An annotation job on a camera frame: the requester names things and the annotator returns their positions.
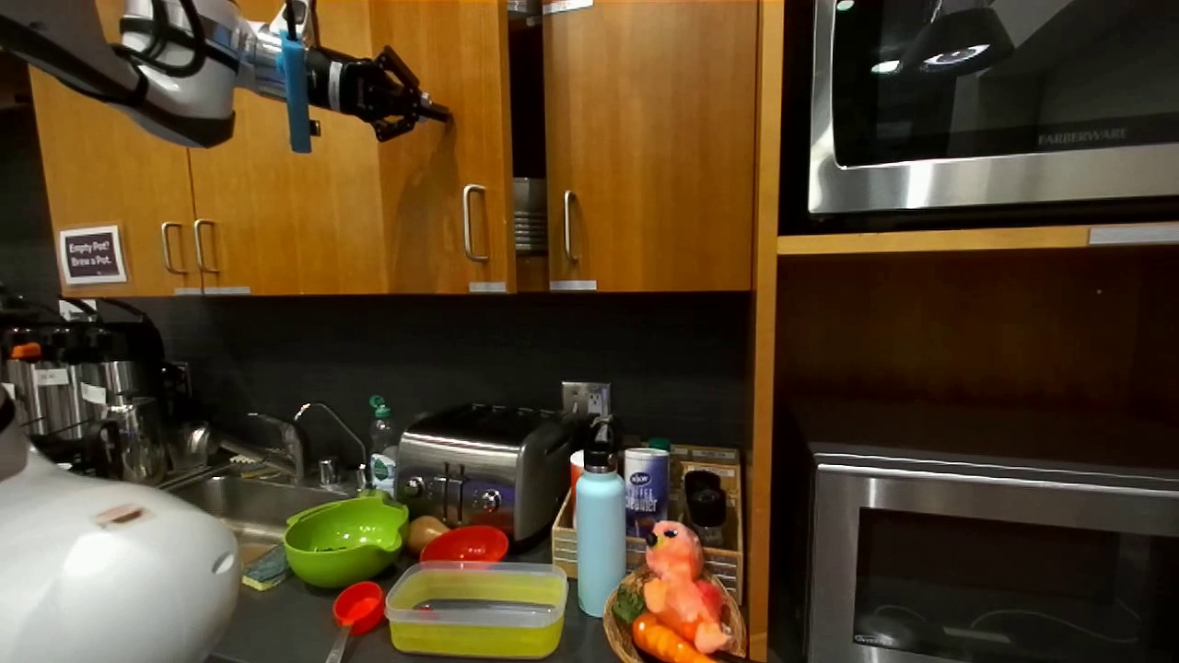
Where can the red measuring cup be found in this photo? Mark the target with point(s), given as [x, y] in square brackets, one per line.
[358, 609]

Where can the wall power outlet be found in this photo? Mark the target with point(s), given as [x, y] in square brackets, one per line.
[589, 398]

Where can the wicker basket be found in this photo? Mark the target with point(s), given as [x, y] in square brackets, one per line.
[628, 604]

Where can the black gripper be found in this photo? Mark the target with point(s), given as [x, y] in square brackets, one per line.
[381, 89]

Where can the wooden box with condiments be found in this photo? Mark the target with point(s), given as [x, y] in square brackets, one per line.
[694, 485]

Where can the wooden cabinet door with handle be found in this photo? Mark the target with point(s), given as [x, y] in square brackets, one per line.
[449, 184]

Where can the small onion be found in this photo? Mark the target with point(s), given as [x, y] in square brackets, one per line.
[427, 533]

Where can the light blue water bottle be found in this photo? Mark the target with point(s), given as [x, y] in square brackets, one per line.
[600, 533]

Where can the stainless steel sink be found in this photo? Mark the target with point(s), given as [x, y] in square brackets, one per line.
[250, 506]

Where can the pink plush toy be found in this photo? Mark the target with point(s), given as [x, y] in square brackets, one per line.
[675, 585]

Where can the green colander bowl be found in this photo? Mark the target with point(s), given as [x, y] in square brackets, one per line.
[339, 542]

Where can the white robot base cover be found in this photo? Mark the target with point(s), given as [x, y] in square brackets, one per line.
[107, 573]

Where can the steel coffee machine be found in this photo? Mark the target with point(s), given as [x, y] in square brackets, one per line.
[99, 389]

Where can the clear plastic food container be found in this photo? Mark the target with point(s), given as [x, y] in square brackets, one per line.
[476, 609]

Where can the purple label sign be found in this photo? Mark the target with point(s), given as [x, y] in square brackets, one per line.
[90, 255]

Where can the green sponge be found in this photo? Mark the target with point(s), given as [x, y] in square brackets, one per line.
[267, 573]

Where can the sink faucet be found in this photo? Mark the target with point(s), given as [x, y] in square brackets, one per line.
[314, 443]

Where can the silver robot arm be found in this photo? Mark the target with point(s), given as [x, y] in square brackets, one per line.
[177, 62]

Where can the red plastic bowl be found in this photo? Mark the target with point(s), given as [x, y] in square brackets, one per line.
[468, 545]

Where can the upper stainless microwave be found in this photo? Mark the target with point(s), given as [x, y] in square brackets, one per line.
[950, 104]

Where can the orange toy carrot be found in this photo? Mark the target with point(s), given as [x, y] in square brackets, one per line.
[660, 642]

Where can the far left wooden cabinet door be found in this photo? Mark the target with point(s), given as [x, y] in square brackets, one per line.
[100, 168]

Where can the lower stainless oven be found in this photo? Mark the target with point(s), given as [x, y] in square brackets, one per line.
[921, 557]

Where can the right wooden cabinet door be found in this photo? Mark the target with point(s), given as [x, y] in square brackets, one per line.
[651, 140]

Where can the stainless steel toaster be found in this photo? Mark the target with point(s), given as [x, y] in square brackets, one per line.
[489, 465]

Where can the dish soap bottle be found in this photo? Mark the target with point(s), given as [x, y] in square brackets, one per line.
[385, 438]

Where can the stack of white plates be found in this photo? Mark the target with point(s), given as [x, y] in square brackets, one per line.
[530, 213]

